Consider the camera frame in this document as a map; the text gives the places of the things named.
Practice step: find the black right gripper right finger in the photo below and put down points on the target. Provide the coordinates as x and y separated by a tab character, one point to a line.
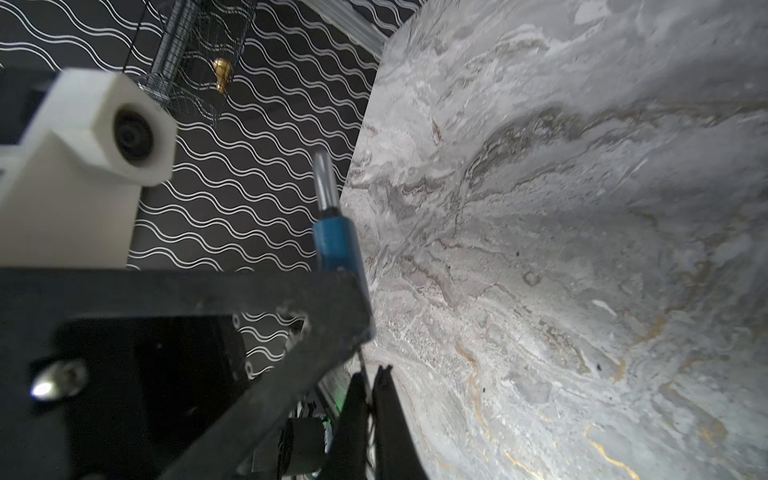
396	457

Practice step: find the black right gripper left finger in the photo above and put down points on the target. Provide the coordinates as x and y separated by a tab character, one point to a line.
347	455

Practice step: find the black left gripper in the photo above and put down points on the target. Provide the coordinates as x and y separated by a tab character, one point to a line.
155	385

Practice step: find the blue padlock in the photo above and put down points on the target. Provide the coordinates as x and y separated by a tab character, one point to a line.
335	236

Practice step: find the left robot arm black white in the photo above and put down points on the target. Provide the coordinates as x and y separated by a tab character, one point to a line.
294	444

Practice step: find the brass padlock in basket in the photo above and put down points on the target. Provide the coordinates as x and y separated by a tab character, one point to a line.
223	70

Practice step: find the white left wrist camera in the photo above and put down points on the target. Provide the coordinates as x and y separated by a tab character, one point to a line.
78	147

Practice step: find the aluminium corner frame post left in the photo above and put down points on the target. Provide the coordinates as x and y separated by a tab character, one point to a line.
368	23

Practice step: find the black wire wall basket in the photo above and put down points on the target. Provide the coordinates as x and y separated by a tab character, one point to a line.
182	39

